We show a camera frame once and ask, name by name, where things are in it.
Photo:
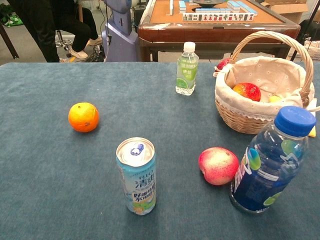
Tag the orange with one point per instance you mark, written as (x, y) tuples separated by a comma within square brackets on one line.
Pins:
[(83, 117)]

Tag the wicker basket with cloth liner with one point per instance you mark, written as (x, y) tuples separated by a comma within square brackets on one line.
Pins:
[(240, 120)]

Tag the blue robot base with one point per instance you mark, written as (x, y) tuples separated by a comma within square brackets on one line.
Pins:
[(120, 42)]

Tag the small clear green-label bottle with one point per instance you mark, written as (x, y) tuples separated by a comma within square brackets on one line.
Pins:
[(186, 72)]

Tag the light blue drink can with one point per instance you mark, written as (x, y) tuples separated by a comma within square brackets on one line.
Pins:
[(140, 185)]

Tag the red apple on table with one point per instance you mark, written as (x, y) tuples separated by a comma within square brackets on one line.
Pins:
[(217, 166)]

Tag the dark red fruit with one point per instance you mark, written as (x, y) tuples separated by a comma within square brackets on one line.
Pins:
[(223, 64)]

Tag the red yellow apple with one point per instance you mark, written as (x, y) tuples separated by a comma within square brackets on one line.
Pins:
[(247, 91)]

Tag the brown mahjong table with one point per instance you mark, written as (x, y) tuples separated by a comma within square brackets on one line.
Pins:
[(212, 31)]

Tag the blue-backed mahjong tile row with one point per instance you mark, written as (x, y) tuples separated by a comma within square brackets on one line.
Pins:
[(171, 7), (211, 10), (182, 6), (241, 6)]

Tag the yellow lemon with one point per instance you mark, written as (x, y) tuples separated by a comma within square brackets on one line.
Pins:
[(275, 99)]

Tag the face-up mahjong tile row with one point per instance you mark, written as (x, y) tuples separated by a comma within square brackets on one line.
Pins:
[(217, 17)]

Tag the blue sports drink bottle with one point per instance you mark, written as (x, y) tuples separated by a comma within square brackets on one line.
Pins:
[(262, 185)]

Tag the blue tablecloth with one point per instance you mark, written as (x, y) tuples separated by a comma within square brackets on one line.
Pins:
[(50, 175)]

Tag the chrome stool base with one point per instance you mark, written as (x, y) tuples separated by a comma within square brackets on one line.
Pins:
[(62, 43)]

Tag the black tripod stand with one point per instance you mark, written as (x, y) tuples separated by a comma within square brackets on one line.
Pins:
[(294, 53)]

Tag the white and yellow booklet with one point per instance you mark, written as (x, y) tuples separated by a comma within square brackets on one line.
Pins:
[(312, 133)]

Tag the person in black trousers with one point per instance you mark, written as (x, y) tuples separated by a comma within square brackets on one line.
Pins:
[(40, 25)]

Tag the dark wooden table leg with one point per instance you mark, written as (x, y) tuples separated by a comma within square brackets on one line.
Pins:
[(10, 45)]

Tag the white plastic crate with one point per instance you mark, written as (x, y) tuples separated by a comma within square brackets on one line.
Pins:
[(313, 51)]

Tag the cardboard box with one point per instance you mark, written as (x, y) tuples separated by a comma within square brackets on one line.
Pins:
[(287, 10)]

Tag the green bag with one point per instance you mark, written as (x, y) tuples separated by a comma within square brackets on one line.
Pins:
[(10, 20)]

